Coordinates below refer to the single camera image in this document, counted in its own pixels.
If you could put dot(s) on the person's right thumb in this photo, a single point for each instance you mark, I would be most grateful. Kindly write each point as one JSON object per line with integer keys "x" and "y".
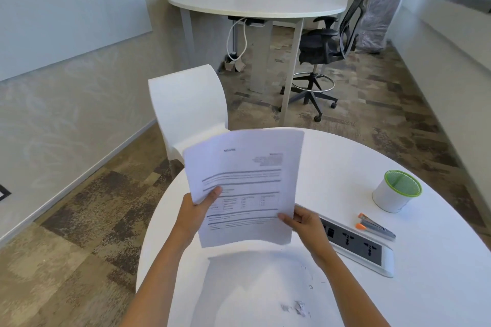
{"x": 288, "y": 221}

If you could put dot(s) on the person's right forearm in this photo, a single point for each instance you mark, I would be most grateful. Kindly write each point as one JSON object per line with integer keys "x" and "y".
{"x": 355, "y": 292}

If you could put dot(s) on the person's left thumb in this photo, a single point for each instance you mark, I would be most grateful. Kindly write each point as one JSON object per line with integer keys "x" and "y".
{"x": 211, "y": 198}

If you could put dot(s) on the torn paper scraps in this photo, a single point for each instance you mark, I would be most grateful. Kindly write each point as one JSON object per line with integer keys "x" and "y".
{"x": 295, "y": 307}

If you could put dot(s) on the white round table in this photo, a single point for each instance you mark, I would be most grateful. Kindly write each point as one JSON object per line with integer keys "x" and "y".
{"x": 383, "y": 280}

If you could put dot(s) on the black mesh office chair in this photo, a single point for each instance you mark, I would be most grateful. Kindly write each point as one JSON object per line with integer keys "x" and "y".
{"x": 332, "y": 43}

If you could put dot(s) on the white wall whiteboard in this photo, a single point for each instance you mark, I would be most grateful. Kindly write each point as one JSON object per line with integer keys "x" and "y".
{"x": 61, "y": 8}

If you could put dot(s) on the white plastic chair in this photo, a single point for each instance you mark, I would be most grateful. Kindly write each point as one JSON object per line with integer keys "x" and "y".
{"x": 188, "y": 108}

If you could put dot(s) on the white cup with green mesh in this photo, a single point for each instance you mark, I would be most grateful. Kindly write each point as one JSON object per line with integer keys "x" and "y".
{"x": 397, "y": 190}

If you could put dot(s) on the white table power socket panel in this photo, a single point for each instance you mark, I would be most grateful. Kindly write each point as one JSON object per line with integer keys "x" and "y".
{"x": 360, "y": 246}

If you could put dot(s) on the white high table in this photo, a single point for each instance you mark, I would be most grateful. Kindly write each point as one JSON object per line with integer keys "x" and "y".
{"x": 261, "y": 3}

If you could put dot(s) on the person's left hand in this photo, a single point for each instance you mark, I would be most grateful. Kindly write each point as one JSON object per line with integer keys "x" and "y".
{"x": 191, "y": 217}

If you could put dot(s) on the person's left forearm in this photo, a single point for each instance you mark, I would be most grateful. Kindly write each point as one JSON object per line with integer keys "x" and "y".
{"x": 155, "y": 280}

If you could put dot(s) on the plastic-wrapped chair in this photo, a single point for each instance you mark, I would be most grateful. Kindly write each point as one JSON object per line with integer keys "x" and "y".
{"x": 378, "y": 18}

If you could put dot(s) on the grey and orange stapler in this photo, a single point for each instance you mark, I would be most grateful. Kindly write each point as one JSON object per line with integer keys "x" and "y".
{"x": 375, "y": 226}

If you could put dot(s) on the cardboard box under table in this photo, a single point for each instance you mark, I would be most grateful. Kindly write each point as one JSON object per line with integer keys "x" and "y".
{"x": 234, "y": 64}

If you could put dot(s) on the person's right hand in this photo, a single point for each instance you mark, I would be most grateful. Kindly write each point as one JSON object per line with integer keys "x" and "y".
{"x": 308, "y": 233}

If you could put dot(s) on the printed white paper sheets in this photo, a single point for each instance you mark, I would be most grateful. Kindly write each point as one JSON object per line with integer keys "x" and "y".
{"x": 245, "y": 185}

